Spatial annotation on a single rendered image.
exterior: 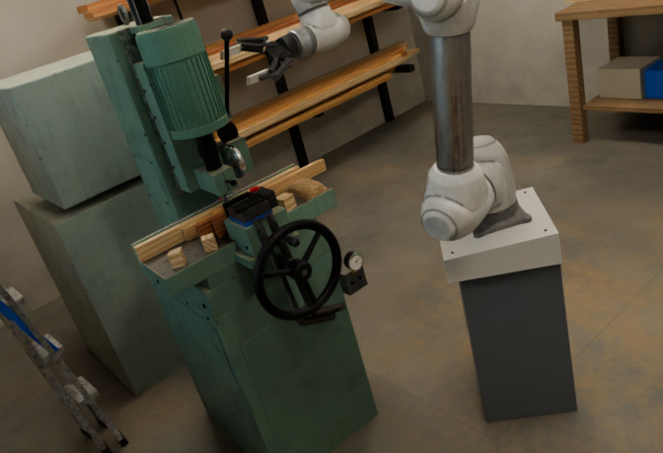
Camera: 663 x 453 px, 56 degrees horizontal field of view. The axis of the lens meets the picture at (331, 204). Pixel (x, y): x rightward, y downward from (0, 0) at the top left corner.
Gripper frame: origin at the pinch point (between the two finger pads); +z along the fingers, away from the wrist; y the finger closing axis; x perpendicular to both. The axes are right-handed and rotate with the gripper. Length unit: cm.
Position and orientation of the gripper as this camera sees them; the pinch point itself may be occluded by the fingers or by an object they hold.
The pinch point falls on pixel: (237, 66)
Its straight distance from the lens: 185.9
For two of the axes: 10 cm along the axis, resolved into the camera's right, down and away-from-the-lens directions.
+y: -6.3, -6.4, 4.3
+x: 1.2, -6.4, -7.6
